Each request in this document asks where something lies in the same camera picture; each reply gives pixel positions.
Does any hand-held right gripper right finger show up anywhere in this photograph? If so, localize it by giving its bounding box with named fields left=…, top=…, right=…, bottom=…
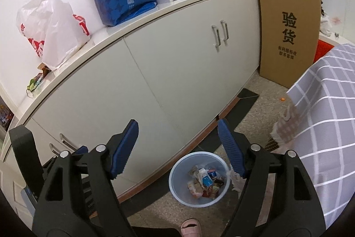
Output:
left=217, top=118, right=327, bottom=237

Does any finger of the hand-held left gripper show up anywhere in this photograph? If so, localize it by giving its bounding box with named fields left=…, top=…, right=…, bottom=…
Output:
left=9, top=125, right=46, bottom=200
left=73, top=145, right=90, bottom=156

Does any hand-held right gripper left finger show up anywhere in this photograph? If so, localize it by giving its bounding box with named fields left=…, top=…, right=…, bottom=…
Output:
left=32, top=119, right=139, bottom=237

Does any white tissue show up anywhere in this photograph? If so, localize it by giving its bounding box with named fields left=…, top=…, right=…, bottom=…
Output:
left=228, top=166, right=246, bottom=193

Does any white and blue carton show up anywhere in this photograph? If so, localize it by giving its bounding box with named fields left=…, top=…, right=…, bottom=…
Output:
left=201, top=169, right=214, bottom=187

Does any light blue trash bin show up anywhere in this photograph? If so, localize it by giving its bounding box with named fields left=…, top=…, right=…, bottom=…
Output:
left=169, top=151, right=232, bottom=208

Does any colourful picture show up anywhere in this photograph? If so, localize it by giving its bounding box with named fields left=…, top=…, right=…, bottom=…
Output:
left=0, top=102, right=15, bottom=133

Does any pile of wrappers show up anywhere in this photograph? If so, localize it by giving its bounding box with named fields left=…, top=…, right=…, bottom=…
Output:
left=187, top=165, right=226, bottom=200

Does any brown checked cloth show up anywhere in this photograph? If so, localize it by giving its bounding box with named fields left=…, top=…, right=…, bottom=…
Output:
left=265, top=105, right=301, bottom=154

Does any small brown box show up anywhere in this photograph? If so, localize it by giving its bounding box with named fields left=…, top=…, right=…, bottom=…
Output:
left=37, top=63, right=52, bottom=75

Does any white floor cabinet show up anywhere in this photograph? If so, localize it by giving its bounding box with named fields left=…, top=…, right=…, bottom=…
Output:
left=0, top=0, right=262, bottom=229

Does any pink slipper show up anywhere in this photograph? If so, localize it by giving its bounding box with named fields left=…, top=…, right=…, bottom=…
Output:
left=180, top=219, right=202, bottom=237

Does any grey checked tablecloth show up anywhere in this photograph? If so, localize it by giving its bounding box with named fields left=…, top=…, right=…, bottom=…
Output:
left=286, top=43, right=355, bottom=226

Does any white plastic bag red print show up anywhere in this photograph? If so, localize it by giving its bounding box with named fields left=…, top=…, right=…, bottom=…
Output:
left=16, top=0, right=91, bottom=71

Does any small white plastic bag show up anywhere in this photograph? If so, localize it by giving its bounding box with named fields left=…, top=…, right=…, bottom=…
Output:
left=319, top=15, right=333, bottom=37

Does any brown cardboard box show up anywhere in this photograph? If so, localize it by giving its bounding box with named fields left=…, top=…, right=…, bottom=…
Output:
left=256, top=0, right=323, bottom=89

